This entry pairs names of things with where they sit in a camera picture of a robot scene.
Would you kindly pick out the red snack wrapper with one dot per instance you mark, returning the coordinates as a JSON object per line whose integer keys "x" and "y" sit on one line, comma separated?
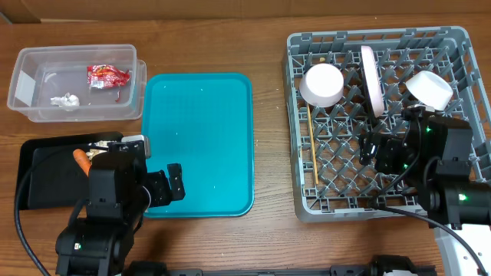
{"x": 106, "y": 76}

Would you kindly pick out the white bowl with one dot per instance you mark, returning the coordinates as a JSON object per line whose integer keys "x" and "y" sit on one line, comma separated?
{"x": 430, "y": 89}

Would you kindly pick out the peanut shell scraps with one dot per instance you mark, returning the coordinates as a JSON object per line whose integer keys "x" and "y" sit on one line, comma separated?
{"x": 97, "y": 148}

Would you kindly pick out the clear plastic bin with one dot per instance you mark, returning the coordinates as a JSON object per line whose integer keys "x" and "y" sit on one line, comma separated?
{"x": 45, "y": 72}

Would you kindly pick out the pink bowl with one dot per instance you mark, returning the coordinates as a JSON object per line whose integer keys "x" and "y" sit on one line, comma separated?
{"x": 322, "y": 85}

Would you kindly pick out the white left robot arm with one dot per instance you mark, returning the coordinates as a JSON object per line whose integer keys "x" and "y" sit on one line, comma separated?
{"x": 100, "y": 232}

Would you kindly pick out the black tray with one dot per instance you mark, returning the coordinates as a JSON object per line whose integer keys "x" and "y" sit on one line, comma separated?
{"x": 58, "y": 180}

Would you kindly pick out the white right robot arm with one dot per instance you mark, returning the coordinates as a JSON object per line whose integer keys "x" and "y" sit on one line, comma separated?
{"x": 434, "y": 158}

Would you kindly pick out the wooden chopstick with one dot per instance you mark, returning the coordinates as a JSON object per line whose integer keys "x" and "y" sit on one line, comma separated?
{"x": 312, "y": 142}

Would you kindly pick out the pink plate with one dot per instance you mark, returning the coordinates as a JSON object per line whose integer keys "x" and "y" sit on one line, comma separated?
{"x": 371, "y": 77}

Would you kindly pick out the grey dishwasher rack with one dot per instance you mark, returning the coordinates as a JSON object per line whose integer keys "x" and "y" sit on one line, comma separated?
{"x": 345, "y": 185}

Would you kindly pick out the teal serving tray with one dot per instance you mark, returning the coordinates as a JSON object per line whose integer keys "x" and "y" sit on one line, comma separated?
{"x": 204, "y": 122}

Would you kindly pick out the white tissue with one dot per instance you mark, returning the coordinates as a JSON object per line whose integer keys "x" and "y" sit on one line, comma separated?
{"x": 68, "y": 102}

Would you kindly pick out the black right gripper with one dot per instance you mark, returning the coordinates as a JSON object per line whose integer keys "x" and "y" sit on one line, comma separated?
{"x": 389, "y": 149}

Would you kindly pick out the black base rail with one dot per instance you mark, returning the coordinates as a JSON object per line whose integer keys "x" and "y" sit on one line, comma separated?
{"x": 379, "y": 265}

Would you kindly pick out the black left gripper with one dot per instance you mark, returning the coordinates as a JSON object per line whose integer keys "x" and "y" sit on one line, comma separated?
{"x": 162, "y": 195}

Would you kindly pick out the orange carrot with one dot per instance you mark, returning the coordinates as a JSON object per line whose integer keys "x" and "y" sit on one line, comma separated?
{"x": 82, "y": 160}

